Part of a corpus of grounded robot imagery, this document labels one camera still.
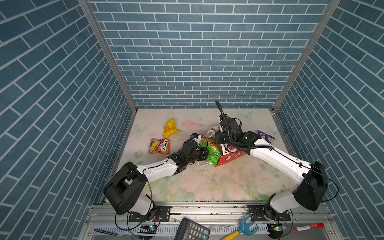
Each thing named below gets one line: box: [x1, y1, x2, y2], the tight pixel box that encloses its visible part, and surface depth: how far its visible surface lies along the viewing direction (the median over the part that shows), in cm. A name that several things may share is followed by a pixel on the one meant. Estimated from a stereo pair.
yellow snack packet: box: [163, 117, 182, 139], surface depth 106 cm
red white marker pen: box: [294, 223, 325, 232], surface depth 71 cm
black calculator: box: [174, 217, 210, 240], surface depth 69 cm
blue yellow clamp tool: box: [220, 213, 259, 240], surface depth 70 cm
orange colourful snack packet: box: [148, 138, 170, 155], surface depth 96 cm
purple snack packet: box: [257, 130, 276, 144], surface depth 104 cm
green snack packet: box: [200, 141, 222, 167], surface depth 83 cm
